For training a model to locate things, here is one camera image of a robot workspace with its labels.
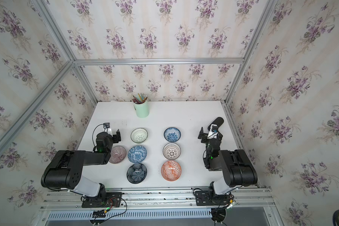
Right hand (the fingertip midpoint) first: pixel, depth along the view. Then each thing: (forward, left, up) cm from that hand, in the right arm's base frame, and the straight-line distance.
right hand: (211, 129), depth 89 cm
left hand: (-1, +64, -3) cm, 64 cm away
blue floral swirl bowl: (-14, +48, -9) cm, 51 cm away
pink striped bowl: (-15, +60, -9) cm, 63 cm away
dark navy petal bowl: (-26, +46, -9) cm, 53 cm away
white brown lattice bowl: (-11, +25, -10) cm, 30 cm away
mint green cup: (+18, +48, -3) cm, 51 cm away
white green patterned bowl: (0, +49, -9) cm, 50 cm away
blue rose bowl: (+2, +25, -10) cm, 27 cm away
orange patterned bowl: (-24, +26, -10) cm, 36 cm away
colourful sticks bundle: (+25, +48, +3) cm, 54 cm away
